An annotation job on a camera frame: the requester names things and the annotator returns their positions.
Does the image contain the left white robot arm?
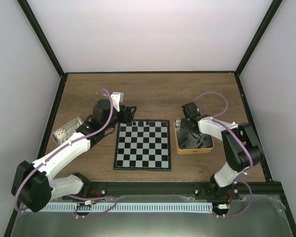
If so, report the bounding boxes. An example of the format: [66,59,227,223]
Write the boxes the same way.
[11,100,137,212]

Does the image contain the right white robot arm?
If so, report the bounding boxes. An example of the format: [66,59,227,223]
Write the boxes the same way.
[180,102,265,199]

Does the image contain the yellow tin of black pieces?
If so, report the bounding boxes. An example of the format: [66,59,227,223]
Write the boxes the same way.
[174,118,214,155]

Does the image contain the pink tin of white pieces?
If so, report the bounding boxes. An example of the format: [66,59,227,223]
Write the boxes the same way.
[51,117,83,146]

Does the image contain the black and white chessboard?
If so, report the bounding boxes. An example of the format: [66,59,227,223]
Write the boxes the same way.
[113,119,171,171]

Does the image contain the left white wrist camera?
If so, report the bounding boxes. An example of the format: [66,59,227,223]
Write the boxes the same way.
[111,92,124,112]

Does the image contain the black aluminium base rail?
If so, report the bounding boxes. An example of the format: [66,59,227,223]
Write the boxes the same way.
[86,182,210,197]

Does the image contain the black cage frame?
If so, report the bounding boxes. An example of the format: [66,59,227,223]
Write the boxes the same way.
[3,0,296,237]

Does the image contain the light blue slotted cable duct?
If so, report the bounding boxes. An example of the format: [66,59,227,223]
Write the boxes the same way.
[41,202,213,214]

